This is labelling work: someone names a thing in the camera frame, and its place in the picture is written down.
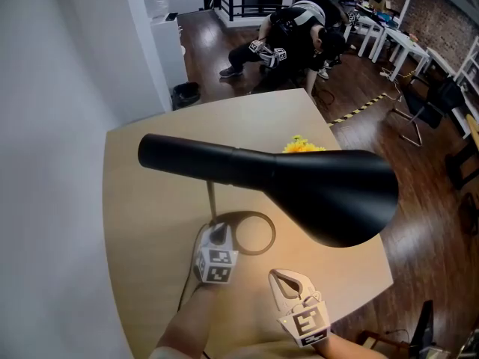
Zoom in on black upright panel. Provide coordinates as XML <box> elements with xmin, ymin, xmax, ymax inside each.
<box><xmin>407</xmin><ymin>299</ymin><xmax>436</xmax><ymax>359</ymax></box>

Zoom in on person's left forearm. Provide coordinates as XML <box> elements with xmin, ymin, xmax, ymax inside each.
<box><xmin>149</xmin><ymin>282</ymin><xmax>226</xmax><ymax>359</ymax></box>

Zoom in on white shelf unit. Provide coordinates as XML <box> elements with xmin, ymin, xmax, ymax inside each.
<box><xmin>451</xmin><ymin>35</ymin><xmax>479</xmax><ymax>140</ymax></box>

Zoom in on yellow sunflowers in white pot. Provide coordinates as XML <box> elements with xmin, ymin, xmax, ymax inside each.
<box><xmin>282</xmin><ymin>135</ymin><xmax>328</xmax><ymax>154</ymax></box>

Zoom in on person's right forearm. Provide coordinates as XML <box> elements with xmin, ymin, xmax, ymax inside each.
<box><xmin>317</xmin><ymin>330</ymin><xmax>390</xmax><ymax>359</ymax></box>

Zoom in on black desk lamp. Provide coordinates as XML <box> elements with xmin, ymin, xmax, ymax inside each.
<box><xmin>137</xmin><ymin>132</ymin><xmax>400</xmax><ymax>257</ymax></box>

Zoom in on yellow black floor tape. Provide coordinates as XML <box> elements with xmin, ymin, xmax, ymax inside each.
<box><xmin>329</xmin><ymin>92</ymin><xmax>388</xmax><ymax>127</ymax></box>

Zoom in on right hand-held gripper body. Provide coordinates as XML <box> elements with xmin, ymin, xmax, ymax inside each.
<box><xmin>276</xmin><ymin>291</ymin><xmax>333</xmax><ymax>349</ymax></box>

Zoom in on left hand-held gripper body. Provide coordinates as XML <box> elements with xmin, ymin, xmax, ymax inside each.
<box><xmin>192</xmin><ymin>231</ymin><xmax>240</xmax><ymax>285</ymax></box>

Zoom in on black lamp power cable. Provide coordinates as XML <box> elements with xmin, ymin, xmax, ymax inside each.
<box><xmin>177</xmin><ymin>221</ymin><xmax>213</xmax><ymax>313</ymax></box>

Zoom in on white water dispenser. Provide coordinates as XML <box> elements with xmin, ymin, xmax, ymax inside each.
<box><xmin>149</xmin><ymin>11</ymin><xmax>189</xmax><ymax>90</ymax></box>

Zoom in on black trash bin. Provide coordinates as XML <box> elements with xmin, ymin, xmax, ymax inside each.
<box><xmin>171</xmin><ymin>82</ymin><xmax>203</xmax><ymax>111</ymax></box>

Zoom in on white desk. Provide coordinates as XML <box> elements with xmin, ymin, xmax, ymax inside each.
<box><xmin>379</xmin><ymin>26</ymin><xmax>432</xmax><ymax>82</ymax></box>
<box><xmin>350</xmin><ymin>13</ymin><xmax>387</xmax><ymax>64</ymax></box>

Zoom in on white support post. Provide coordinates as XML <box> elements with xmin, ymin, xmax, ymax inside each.
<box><xmin>396</xmin><ymin>0</ymin><xmax>418</xmax><ymax>28</ymax></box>

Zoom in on black cantilever chair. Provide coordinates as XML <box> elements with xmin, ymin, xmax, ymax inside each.
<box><xmin>391</xmin><ymin>76</ymin><xmax>466</xmax><ymax>148</ymax></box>

